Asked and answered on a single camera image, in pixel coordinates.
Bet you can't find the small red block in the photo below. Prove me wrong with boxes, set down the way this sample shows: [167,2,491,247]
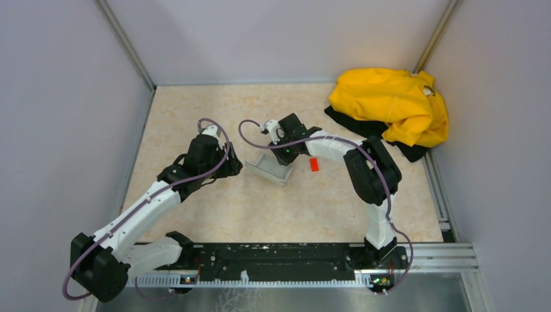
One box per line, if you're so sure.
[309,157,320,172]

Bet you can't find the white cardboard box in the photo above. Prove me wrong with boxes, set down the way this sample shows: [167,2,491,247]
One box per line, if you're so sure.
[245,154,293,187]

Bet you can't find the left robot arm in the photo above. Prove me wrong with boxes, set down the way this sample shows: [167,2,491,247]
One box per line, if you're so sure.
[62,134,243,302]

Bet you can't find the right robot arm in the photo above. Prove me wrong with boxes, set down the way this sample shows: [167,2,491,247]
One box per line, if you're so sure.
[260,113,402,268]

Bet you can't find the black garment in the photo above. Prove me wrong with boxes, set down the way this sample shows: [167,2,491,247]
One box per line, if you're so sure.
[324,105,430,163]

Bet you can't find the yellow garment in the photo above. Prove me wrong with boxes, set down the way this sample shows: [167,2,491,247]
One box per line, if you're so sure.
[329,68,450,148]

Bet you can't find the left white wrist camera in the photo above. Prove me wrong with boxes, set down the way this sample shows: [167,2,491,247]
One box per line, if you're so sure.
[200,125,222,139]

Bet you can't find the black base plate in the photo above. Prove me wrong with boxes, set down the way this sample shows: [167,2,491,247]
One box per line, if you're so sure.
[160,243,408,282]

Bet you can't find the aluminium frame rail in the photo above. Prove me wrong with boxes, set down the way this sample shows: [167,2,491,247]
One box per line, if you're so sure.
[89,243,480,289]

